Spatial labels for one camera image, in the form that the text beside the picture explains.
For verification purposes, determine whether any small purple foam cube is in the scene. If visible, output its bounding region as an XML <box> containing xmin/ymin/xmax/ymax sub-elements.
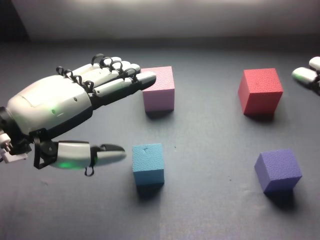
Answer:
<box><xmin>254</xmin><ymin>148</ymin><xmax>303</xmax><ymax>195</ymax></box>

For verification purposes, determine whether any pink cube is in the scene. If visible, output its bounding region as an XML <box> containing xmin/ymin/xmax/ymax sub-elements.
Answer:
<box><xmin>140</xmin><ymin>65</ymin><xmax>175</xmax><ymax>113</ymax></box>

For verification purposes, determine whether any white backdrop board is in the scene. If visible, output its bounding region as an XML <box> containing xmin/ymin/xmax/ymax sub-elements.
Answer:
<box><xmin>13</xmin><ymin>0</ymin><xmax>320</xmax><ymax>42</ymax></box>

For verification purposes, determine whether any grey table cloth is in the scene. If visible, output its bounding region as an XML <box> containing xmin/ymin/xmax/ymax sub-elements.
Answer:
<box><xmin>0</xmin><ymin>41</ymin><xmax>320</xmax><ymax>240</ymax></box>

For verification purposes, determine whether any small blue foam cube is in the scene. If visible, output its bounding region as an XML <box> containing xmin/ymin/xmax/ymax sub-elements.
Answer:
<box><xmin>131</xmin><ymin>142</ymin><xmax>166</xmax><ymax>192</ymax></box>

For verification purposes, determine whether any red cube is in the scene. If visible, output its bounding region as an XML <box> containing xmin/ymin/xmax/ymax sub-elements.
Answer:
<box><xmin>237</xmin><ymin>67</ymin><xmax>284</xmax><ymax>116</ymax></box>

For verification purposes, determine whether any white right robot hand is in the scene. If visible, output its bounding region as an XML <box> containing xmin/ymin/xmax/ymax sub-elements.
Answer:
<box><xmin>291</xmin><ymin>56</ymin><xmax>320</xmax><ymax>97</ymax></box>

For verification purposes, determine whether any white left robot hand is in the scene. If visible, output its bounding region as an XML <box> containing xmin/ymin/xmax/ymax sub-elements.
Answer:
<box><xmin>4</xmin><ymin>53</ymin><xmax>157</xmax><ymax>177</ymax></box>

